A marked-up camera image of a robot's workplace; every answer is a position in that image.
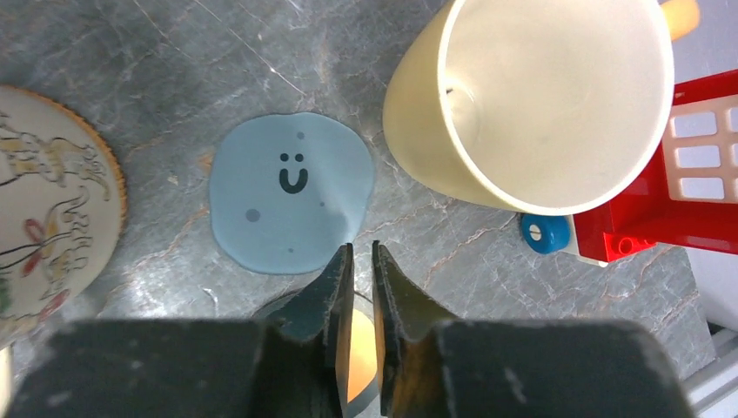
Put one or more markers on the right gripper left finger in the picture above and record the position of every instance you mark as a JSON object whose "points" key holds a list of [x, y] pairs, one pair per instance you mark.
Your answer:
{"points": [[202, 368]]}

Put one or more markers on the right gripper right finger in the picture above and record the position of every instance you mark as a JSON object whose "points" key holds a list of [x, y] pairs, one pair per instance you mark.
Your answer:
{"points": [[435, 364]]}

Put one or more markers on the black yellow round coaster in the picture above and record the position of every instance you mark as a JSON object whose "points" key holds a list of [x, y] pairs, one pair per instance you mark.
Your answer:
{"points": [[363, 387]]}

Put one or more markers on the blue round coaster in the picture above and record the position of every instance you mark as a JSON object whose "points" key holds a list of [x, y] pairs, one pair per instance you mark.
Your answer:
{"points": [[287, 190]]}

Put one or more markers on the yellow cream mug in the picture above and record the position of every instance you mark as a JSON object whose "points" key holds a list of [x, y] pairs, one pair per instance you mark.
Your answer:
{"points": [[545, 107]]}

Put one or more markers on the green mug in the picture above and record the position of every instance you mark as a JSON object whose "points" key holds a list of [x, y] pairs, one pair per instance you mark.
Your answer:
{"points": [[32, 292]]}

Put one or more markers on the woven coaster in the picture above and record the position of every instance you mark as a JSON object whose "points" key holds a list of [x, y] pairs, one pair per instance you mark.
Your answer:
{"points": [[62, 189]]}

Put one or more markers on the red yellow block toy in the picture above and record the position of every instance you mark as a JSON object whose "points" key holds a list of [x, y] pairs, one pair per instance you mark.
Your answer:
{"points": [[686, 195]]}

